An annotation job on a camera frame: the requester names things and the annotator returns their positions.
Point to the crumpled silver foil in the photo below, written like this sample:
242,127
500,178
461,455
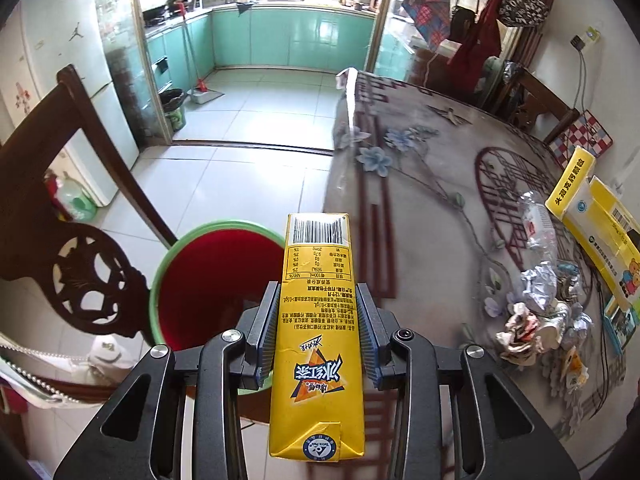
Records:
540,282

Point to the white beaded cloth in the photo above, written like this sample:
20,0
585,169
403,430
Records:
35,375

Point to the grey dustpan with red broom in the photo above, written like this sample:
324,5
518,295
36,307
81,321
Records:
202,92

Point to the green bin with red liner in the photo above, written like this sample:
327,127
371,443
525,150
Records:
215,280

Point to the black wok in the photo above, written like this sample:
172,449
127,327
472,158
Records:
154,12

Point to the crumpled printed paper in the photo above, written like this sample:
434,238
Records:
517,332

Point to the yellow drink carton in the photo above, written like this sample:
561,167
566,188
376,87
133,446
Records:
316,310

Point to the black patterned hanging bag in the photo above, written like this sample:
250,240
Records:
520,0

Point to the white refrigerator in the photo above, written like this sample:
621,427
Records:
55,60

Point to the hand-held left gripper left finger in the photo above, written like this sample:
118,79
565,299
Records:
266,332

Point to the teal kitchen cabinets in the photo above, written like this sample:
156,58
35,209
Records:
295,35

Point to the yellow medicine box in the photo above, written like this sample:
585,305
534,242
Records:
595,220

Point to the checkered chair cushion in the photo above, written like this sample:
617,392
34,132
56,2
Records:
582,137

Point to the small orange snack wrapper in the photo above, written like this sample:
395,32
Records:
575,367

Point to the dark carved wooden chair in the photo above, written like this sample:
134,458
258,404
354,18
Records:
75,270

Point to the crushed clear plastic bottle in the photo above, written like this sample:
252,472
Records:
537,225

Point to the plaid hanging cloth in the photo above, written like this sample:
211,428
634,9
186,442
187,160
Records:
425,5

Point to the clear plastic jug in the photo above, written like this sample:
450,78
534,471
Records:
75,200

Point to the dark red hanging garment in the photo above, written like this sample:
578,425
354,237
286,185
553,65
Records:
480,40

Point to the small green kitchen bin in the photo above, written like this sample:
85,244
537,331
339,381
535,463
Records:
173,110

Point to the white shoe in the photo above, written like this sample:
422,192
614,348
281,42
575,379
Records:
107,355

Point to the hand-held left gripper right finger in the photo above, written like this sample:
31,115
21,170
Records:
371,335

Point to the wall socket with charger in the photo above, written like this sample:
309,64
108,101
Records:
586,37

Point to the blue picture book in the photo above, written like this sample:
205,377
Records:
620,325

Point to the brown wooden chair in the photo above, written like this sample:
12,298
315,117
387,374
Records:
540,100

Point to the crushed paper cup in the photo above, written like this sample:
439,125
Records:
552,330

